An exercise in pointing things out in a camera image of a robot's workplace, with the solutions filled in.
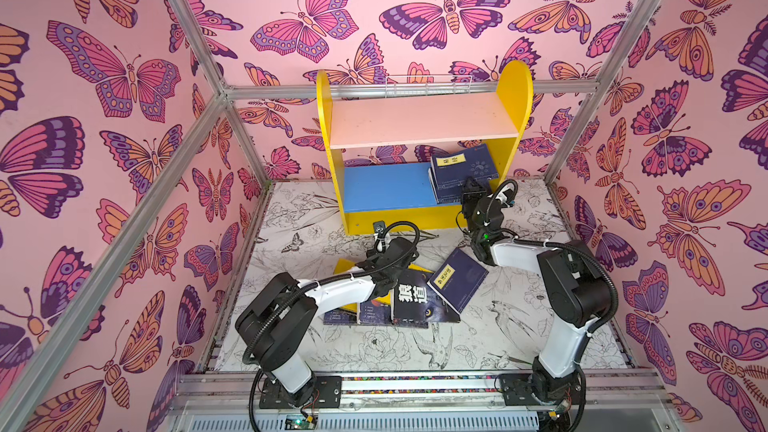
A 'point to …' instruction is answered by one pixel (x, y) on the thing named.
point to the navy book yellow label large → (438, 176)
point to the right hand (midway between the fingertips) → (465, 170)
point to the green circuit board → (299, 422)
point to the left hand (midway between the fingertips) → (397, 245)
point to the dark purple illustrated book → (372, 313)
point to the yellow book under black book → (387, 297)
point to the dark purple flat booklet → (335, 317)
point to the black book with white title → (414, 302)
